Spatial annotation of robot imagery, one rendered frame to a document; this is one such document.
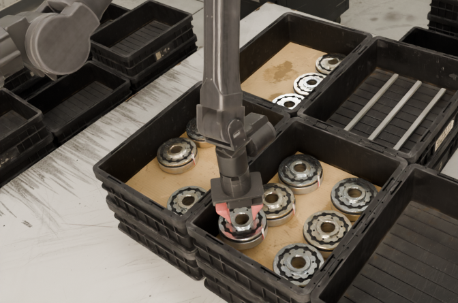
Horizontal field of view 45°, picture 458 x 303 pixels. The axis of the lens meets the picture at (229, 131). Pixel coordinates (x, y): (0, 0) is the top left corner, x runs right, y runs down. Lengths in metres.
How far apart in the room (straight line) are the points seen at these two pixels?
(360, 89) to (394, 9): 2.05
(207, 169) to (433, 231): 0.54
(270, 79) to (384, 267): 0.70
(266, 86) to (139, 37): 1.16
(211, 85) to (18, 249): 0.80
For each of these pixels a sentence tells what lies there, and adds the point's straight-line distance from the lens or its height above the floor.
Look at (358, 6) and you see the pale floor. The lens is 3.64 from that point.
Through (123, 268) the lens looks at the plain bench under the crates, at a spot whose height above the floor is 0.70.
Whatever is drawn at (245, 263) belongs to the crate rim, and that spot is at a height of 0.93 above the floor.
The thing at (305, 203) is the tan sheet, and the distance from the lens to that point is 1.28.
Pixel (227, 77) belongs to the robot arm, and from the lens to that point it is 0.96.
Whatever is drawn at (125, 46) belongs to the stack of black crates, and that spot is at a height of 0.49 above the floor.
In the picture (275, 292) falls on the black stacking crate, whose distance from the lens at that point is 1.10.
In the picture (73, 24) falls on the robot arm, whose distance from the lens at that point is 0.76.
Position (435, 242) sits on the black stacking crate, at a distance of 1.23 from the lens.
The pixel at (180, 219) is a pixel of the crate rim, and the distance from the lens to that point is 1.16.
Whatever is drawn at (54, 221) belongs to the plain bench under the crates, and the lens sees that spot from 1.59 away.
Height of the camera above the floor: 1.79
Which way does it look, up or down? 41 degrees down
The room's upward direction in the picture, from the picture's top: 10 degrees counter-clockwise
